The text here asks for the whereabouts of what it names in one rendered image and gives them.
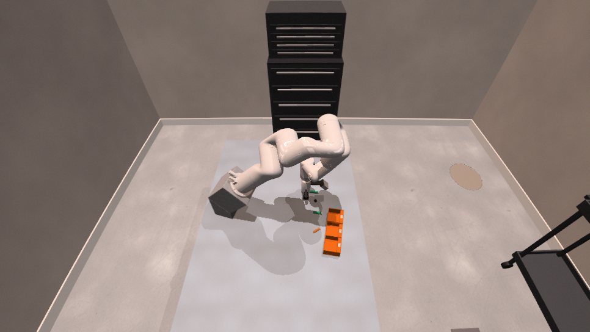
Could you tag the orange open bin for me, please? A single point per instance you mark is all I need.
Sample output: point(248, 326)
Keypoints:
point(332, 237)

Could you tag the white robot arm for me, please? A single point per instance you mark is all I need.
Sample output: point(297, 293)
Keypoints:
point(284, 149)

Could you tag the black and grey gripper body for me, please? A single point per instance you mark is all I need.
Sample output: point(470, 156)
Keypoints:
point(305, 186)

